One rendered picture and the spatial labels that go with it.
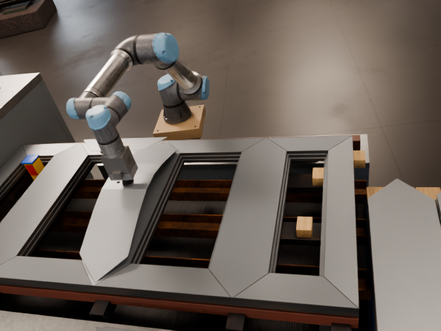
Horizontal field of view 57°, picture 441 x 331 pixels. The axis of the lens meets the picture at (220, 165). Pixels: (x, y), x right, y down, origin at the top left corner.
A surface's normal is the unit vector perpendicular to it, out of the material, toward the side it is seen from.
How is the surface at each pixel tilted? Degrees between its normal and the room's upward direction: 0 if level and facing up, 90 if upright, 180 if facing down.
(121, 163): 90
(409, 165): 0
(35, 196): 0
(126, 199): 13
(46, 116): 90
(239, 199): 0
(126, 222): 18
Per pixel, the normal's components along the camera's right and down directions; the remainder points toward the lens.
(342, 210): -0.19, -0.76
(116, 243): -0.25, -0.51
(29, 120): 0.96, -0.01
